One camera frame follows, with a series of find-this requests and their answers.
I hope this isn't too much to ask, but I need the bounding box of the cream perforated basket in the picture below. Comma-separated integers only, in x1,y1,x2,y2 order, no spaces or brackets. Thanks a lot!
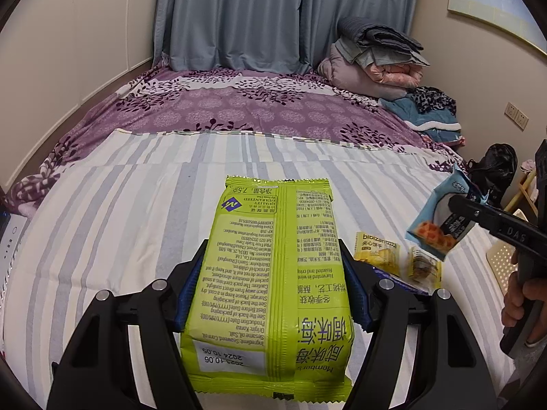
486,208,539,321

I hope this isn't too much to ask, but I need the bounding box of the black plastic bag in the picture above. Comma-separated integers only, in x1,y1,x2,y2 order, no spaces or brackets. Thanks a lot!
466,143,519,208

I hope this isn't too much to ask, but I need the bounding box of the dark blue wafer packet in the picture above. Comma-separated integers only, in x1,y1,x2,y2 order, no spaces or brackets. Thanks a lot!
372,265,430,295

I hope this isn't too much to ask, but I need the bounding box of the yellow biscuit packet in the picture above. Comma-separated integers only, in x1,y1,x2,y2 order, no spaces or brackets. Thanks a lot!
354,231,403,277

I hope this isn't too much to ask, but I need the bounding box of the leopard print cloth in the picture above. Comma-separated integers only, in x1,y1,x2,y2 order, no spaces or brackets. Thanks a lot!
406,86,457,114

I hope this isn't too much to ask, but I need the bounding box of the lavender quilt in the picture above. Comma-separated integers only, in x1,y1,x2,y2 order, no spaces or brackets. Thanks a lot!
318,55,411,100

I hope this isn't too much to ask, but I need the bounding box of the person's right hand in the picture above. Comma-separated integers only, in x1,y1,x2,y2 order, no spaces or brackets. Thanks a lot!
502,260,547,347

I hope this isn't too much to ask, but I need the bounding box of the white wardrobe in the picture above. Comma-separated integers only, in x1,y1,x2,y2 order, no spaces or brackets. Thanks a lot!
0,0,165,189

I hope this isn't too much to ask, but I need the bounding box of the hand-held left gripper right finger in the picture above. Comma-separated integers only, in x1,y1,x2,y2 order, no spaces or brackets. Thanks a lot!
337,239,498,410

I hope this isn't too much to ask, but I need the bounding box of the blue fleece blanket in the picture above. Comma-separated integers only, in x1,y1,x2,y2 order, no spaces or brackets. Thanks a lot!
380,94,464,144

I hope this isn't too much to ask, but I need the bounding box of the peach pink folded quilt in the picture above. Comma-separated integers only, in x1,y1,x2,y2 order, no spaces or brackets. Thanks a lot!
368,62,424,91

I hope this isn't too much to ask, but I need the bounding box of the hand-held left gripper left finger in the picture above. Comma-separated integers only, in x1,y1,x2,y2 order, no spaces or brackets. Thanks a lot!
46,239,210,410

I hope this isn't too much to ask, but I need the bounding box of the blue-grey curtain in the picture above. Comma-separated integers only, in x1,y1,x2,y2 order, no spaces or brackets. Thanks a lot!
158,0,419,73

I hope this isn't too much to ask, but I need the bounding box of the striped white grey sheet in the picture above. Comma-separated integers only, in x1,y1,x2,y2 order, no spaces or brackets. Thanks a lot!
0,130,531,410

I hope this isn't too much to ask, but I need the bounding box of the purple floral bedsheet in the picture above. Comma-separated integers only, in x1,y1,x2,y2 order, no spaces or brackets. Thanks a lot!
4,53,466,218

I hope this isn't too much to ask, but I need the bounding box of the light blue snack bag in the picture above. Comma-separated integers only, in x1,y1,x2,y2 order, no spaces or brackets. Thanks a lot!
405,163,489,261

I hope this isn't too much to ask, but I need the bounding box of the green seaweed pack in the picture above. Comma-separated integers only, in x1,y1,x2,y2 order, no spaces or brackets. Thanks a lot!
179,175,356,406

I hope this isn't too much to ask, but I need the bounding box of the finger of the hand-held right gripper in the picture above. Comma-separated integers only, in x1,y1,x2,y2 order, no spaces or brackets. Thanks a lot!
448,194,505,233

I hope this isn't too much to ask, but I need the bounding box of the small clear grain bar packet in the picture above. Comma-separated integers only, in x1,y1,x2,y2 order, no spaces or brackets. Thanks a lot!
406,245,443,295

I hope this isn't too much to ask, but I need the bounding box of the grey folded blanket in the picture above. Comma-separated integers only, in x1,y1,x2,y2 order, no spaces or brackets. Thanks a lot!
342,17,425,53

